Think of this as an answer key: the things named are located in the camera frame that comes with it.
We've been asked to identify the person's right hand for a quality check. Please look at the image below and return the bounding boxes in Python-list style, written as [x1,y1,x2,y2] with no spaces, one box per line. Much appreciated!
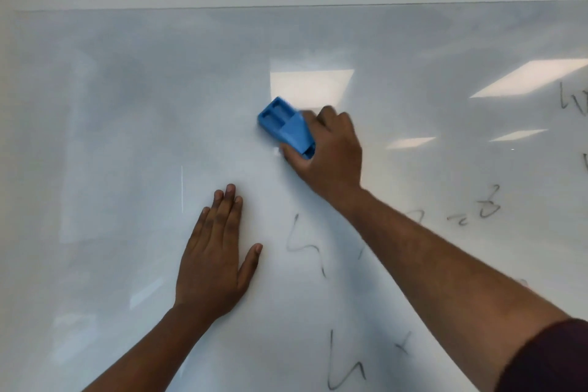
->
[280,105,364,205]

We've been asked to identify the person's left hand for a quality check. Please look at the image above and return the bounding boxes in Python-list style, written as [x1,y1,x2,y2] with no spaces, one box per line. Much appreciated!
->
[173,183,264,322]

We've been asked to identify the blue whiteboard eraser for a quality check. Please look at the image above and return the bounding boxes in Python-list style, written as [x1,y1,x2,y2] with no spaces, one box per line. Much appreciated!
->
[257,96,317,160]

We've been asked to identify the person's left forearm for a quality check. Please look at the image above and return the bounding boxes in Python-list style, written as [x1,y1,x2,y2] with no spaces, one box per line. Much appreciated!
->
[82,305,217,392]

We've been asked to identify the person's right forearm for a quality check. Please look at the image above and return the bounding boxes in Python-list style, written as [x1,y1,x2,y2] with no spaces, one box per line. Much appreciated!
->
[327,187,572,392]

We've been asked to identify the white glossy whiteboard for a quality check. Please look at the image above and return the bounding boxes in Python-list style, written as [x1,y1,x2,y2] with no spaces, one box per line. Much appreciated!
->
[0,0,588,392]

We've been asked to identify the dark maroon sleeve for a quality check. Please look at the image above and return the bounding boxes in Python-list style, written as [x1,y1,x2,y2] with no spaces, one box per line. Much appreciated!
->
[495,318,588,392]

